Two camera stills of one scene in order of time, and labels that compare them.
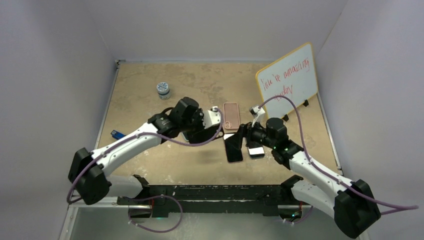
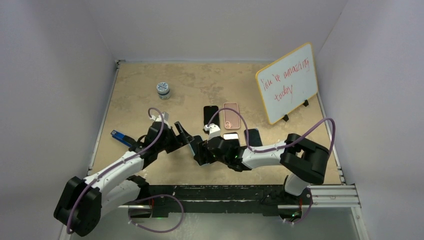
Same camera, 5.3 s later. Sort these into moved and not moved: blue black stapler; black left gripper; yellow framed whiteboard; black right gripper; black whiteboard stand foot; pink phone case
Moved: black left gripper; black right gripper
Not moved: blue black stapler; pink phone case; yellow framed whiteboard; black whiteboard stand foot
